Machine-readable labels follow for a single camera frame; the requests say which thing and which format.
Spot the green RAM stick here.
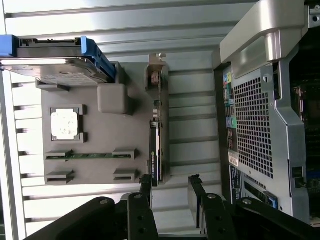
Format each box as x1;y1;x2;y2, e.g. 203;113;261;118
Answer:
47;152;133;160

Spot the grey plastic parts rack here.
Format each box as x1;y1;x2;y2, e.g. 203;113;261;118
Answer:
36;61;171;186

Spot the open grey PC case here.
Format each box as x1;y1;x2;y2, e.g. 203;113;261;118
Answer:
212;0;320;226

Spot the silver CPU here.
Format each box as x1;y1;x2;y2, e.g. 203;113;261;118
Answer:
51;108;80;140

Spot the hard disk in blue carrier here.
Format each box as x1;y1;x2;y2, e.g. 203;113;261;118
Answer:
0;34;116;85

